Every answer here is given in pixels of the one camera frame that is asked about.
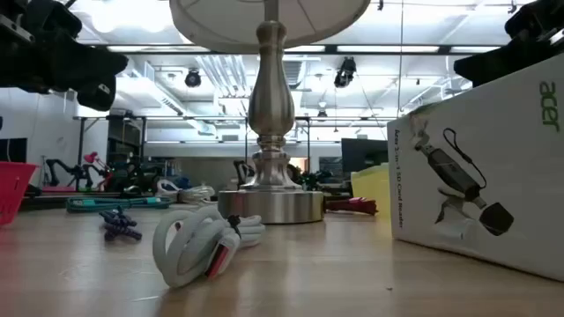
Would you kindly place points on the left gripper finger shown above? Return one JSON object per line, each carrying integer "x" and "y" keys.
{"x": 108, "y": 64}
{"x": 97, "y": 94}

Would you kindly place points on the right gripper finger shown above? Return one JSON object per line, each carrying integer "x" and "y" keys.
{"x": 489, "y": 66}

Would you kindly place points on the white acer card reader box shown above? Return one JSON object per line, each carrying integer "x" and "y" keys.
{"x": 484, "y": 132}

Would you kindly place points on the red card box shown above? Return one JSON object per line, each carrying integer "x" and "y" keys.
{"x": 13, "y": 189}

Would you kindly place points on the yellow plastic bin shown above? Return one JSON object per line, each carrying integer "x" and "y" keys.
{"x": 372, "y": 189}

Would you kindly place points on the background black robot arm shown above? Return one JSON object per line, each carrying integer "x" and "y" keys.
{"x": 66, "y": 169}

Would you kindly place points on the black shelving rack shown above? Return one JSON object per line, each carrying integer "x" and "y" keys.
{"x": 125, "y": 141}

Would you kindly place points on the black ceiling spotlight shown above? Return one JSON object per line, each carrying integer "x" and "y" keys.
{"x": 192, "y": 78}
{"x": 346, "y": 72}

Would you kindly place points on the black monitor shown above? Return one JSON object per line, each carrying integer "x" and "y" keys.
{"x": 363, "y": 154}

